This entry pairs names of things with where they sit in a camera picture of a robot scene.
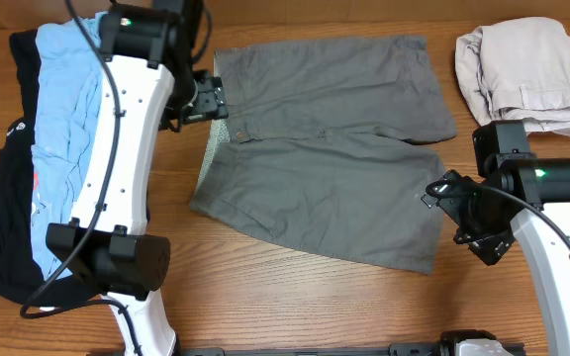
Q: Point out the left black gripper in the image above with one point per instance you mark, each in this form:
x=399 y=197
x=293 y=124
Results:
x=211 y=102

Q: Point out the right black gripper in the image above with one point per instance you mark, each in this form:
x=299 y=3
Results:
x=489 y=245

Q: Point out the grey shorts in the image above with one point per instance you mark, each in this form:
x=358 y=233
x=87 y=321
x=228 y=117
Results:
x=328 y=148

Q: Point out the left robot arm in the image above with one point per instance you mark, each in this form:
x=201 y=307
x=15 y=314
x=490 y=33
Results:
x=150 y=83

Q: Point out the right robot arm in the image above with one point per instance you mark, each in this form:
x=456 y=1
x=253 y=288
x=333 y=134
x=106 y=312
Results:
x=524 y=200

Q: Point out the light blue t-shirt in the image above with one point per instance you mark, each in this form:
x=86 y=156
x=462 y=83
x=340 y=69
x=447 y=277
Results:
x=70 y=83

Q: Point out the folded beige shorts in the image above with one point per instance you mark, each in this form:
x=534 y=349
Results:
x=517 y=70

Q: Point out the black t-shirt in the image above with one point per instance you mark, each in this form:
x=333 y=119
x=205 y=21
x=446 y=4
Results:
x=19 y=273

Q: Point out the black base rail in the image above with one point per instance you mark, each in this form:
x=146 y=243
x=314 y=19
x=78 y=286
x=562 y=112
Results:
x=398 y=349

